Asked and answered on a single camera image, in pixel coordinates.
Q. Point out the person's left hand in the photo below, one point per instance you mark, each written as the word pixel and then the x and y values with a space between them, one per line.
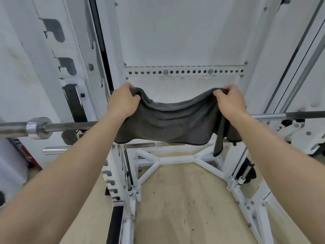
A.
pixel 121 102

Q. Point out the person's right hand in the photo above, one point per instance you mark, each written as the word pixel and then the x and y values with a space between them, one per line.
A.
pixel 232 101

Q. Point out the person's right thumb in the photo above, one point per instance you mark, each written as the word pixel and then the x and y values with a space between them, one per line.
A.
pixel 217 94

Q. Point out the person's left thumb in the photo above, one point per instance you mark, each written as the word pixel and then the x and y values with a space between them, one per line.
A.
pixel 135 98

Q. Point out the grey towel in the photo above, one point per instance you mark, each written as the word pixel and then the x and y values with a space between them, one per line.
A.
pixel 175 121

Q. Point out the person's left forearm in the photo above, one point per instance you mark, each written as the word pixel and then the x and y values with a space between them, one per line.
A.
pixel 59 180

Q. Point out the person's right forearm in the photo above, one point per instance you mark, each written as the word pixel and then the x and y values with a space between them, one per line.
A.
pixel 281 172

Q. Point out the white perforated crossbar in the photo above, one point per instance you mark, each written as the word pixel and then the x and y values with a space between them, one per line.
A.
pixel 184 72

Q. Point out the black weight plate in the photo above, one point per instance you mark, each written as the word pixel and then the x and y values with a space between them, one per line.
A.
pixel 250 172

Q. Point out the chrome safety bar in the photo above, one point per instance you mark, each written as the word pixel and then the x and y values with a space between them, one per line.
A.
pixel 54 150

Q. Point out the steel barbell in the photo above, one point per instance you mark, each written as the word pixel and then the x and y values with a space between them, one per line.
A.
pixel 38 128

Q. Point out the white squat rack frame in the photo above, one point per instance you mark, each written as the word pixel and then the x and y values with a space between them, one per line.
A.
pixel 177 160

